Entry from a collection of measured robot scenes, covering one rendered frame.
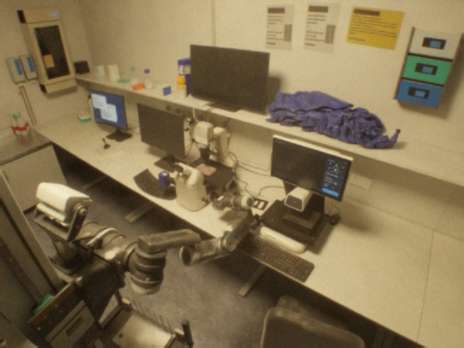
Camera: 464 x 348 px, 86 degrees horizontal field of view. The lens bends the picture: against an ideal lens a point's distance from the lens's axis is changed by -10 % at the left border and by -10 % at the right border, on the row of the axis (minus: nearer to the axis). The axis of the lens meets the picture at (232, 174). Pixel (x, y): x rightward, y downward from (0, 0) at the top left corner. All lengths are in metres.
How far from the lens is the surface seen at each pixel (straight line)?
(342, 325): 1.80
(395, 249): 1.91
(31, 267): 0.97
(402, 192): 2.06
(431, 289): 1.80
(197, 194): 1.82
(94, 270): 1.12
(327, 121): 1.76
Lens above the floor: 1.99
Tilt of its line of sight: 33 degrees down
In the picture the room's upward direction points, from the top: straight up
